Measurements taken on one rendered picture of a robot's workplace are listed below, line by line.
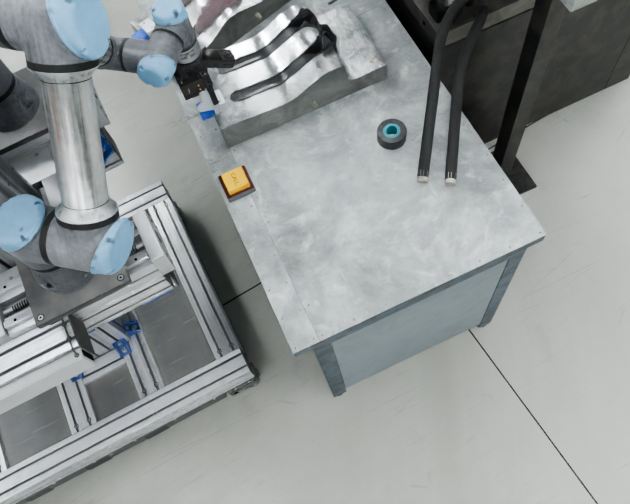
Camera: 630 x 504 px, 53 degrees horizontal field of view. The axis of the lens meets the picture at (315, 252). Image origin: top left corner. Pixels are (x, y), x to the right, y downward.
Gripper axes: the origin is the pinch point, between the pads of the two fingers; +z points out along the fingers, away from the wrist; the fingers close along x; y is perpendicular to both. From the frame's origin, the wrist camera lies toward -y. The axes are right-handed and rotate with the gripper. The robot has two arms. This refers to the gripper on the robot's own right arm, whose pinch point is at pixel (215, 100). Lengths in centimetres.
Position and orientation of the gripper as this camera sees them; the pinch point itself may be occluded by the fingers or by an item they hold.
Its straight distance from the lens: 179.1
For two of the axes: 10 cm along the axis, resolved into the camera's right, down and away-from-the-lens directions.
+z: 1.1, 4.0, 9.1
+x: 4.1, 8.2, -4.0
